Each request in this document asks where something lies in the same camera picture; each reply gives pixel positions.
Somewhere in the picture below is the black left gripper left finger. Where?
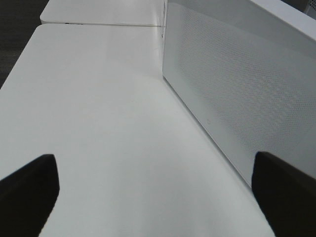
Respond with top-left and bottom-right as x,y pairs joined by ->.
0,154 -> 60,237

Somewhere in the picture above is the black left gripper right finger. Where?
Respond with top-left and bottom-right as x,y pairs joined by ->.
251,152 -> 316,237

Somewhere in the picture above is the white microwave door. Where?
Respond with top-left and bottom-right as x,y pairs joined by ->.
163,5 -> 316,183

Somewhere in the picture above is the white microwave oven body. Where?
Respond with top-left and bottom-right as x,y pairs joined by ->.
168,0 -> 316,55

